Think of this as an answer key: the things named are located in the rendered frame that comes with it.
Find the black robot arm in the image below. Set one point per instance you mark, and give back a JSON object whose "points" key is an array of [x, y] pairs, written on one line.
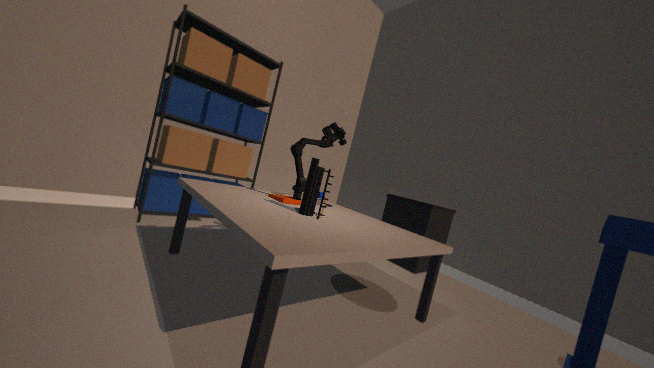
{"points": [[296, 150]]}

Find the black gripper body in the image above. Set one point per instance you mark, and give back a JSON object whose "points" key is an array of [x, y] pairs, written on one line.
{"points": [[333, 127]]}

